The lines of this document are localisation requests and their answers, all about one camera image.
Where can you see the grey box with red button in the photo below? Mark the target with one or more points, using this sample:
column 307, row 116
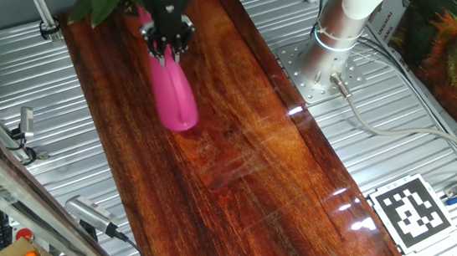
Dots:
column 24, row 234

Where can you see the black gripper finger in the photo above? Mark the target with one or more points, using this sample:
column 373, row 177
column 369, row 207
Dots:
column 186, row 31
column 152, row 43

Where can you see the silver ribbed depth camera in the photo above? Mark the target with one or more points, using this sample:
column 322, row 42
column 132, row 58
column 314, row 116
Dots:
column 90, row 212

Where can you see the black white fiducial marker board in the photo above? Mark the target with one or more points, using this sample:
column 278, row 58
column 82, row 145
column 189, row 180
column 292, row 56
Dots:
column 409, row 212

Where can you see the brown cardboard box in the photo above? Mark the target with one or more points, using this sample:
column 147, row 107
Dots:
column 17, row 250

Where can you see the glossy wood grain board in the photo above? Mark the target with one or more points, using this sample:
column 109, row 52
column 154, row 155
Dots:
column 270, row 170

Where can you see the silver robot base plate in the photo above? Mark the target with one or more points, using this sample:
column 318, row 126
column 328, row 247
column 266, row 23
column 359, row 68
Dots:
column 297, row 73

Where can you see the small silver camera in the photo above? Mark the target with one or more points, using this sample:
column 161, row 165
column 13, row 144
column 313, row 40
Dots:
column 26, row 121

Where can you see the small metal corner bracket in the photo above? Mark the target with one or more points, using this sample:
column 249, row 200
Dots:
column 453, row 190

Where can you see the small blue object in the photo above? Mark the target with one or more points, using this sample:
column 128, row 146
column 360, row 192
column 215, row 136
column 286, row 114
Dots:
column 452, row 201

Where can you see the white printed carton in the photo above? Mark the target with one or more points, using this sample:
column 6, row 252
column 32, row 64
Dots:
column 386, row 21

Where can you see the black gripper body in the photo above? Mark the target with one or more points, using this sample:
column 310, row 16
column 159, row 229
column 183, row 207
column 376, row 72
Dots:
column 167, row 10

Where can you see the pink plastic watering can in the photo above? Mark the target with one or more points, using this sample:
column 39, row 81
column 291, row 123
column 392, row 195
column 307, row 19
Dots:
column 176, row 98

